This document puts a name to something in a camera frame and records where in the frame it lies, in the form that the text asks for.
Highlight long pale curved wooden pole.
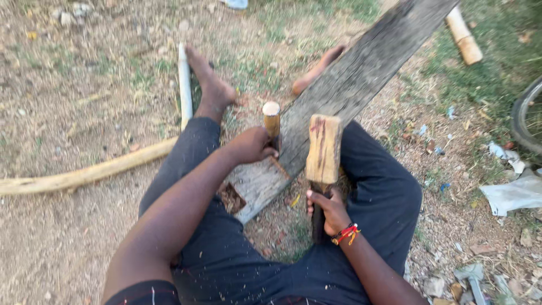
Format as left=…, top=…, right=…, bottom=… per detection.
left=0, top=136, right=179, bottom=196

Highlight grey metal tool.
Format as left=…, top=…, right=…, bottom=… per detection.
left=453, top=263, right=488, bottom=305

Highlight wooden-handled chisel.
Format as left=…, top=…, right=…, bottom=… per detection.
left=262, top=101, right=294, bottom=181

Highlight white plastic sheet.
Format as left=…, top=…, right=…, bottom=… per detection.
left=479, top=168, right=542, bottom=217

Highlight person's dark trousers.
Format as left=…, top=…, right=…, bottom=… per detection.
left=137, top=116, right=424, bottom=305

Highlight bicycle wheel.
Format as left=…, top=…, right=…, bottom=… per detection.
left=510, top=75, right=542, bottom=156

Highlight red thread bracelet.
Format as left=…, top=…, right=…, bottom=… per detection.
left=330, top=222, right=361, bottom=247

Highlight grey weathered wooden plank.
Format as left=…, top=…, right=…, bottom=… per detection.
left=222, top=0, right=460, bottom=225

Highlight person's left hand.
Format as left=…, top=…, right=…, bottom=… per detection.
left=224, top=126, right=281, bottom=166

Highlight short pale wooden log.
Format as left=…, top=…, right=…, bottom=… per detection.
left=445, top=5, right=484, bottom=66

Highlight wooden mallet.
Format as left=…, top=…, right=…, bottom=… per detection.
left=305, top=114, right=344, bottom=245

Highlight thin white pole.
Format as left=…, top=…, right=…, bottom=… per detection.
left=177, top=42, right=194, bottom=132

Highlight crumpled white paper scrap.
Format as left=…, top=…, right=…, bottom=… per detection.
left=487, top=141, right=526, bottom=174

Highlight person's right hand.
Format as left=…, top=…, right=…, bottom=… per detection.
left=306, top=189, right=353, bottom=238

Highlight person's right foot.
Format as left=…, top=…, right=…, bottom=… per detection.
left=292, top=44, right=347, bottom=96

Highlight person's foot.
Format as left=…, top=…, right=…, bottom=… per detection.
left=185, top=44, right=238, bottom=124
left=292, top=44, right=347, bottom=96

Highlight person's left foot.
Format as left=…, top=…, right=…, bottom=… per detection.
left=185, top=44, right=238, bottom=124

